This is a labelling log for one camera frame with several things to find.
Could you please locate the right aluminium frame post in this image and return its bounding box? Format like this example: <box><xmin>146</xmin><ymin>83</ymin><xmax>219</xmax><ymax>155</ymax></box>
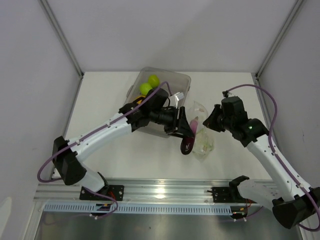
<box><xmin>254</xmin><ymin>0</ymin><xmax>307</xmax><ymax>81</ymax></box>

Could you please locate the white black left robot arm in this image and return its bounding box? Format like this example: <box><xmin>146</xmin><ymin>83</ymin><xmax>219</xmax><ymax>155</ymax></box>
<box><xmin>52</xmin><ymin>88</ymin><xmax>195</xmax><ymax>200</ymax></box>

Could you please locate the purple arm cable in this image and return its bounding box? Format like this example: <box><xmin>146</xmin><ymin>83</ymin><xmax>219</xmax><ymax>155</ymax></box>
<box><xmin>36</xmin><ymin>81</ymin><xmax>173</xmax><ymax>220</ymax></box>
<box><xmin>224</xmin><ymin>83</ymin><xmax>317</xmax><ymax>231</ymax></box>

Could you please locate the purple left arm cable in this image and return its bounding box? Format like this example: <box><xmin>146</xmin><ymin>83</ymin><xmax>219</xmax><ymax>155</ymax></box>
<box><xmin>36</xmin><ymin>81</ymin><xmax>173</xmax><ymax>220</ymax></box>

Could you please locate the aluminium mounting rail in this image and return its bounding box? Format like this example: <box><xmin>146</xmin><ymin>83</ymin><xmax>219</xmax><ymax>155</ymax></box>
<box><xmin>34</xmin><ymin>177</ymin><xmax>278</xmax><ymax>204</ymax></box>

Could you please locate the orange fruit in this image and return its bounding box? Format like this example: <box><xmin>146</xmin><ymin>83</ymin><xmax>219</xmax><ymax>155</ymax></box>
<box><xmin>133</xmin><ymin>95</ymin><xmax>146</xmax><ymax>105</ymax></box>

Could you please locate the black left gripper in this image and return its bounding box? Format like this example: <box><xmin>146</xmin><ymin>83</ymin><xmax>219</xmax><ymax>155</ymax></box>
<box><xmin>150</xmin><ymin>106</ymin><xmax>194</xmax><ymax>140</ymax></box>

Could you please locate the green lime near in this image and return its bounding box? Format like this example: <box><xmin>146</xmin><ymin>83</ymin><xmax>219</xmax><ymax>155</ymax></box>
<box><xmin>139</xmin><ymin>82</ymin><xmax>153</xmax><ymax>96</ymax></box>

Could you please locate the white slotted cable duct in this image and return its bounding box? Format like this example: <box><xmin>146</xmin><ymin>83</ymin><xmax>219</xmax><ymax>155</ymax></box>
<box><xmin>43</xmin><ymin>202</ymin><xmax>233</xmax><ymax>216</ymax></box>

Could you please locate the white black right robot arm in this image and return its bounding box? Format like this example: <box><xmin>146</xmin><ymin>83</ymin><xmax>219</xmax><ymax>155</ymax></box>
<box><xmin>203</xmin><ymin>96</ymin><xmax>320</xmax><ymax>229</ymax></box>

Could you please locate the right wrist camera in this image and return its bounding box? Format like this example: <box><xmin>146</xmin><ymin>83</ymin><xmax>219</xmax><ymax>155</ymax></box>
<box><xmin>222</xmin><ymin>90</ymin><xmax>236</xmax><ymax>98</ymax></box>

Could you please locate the purple eggplant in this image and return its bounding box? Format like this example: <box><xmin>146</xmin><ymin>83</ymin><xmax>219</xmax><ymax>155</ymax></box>
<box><xmin>180</xmin><ymin>116</ymin><xmax>199</xmax><ymax>155</ymax></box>

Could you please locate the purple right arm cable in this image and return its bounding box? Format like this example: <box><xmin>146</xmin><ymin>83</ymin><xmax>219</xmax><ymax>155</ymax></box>
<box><xmin>224</xmin><ymin>83</ymin><xmax>317</xmax><ymax>231</ymax></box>

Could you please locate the grey plastic food bin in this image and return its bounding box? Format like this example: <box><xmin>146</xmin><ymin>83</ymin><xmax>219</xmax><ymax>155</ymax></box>
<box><xmin>126</xmin><ymin>66</ymin><xmax>192</xmax><ymax>138</ymax></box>

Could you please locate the clear dotted zip bag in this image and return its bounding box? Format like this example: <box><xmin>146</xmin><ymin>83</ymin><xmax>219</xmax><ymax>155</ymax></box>
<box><xmin>186</xmin><ymin>101</ymin><xmax>215</xmax><ymax>163</ymax></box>

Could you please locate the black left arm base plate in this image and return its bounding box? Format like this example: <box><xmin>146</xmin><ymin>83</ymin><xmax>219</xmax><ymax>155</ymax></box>
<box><xmin>79</xmin><ymin>185</ymin><xmax>125</xmax><ymax>201</ymax></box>

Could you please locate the aluminium frame post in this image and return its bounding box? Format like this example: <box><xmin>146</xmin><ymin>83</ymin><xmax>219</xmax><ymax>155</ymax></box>
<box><xmin>37</xmin><ymin>0</ymin><xmax>84</xmax><ymax>79</ymax></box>
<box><xmin>254</xmin><ymin>0</ymin><xmax>307</xmax><ymax>81</ymax></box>

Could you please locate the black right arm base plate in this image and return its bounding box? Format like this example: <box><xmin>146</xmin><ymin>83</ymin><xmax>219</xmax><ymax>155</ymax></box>
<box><xmin>206</xmin><ymin>186</ymin><xmax>256</xmax><ymax>204</ymax></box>

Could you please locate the left aluminium frame post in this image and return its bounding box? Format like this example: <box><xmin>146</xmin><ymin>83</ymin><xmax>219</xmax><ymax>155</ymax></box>
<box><xmin>37</xmin><ymin>0</ymin><xmax>84</xmax><ymax>79</ymax></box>

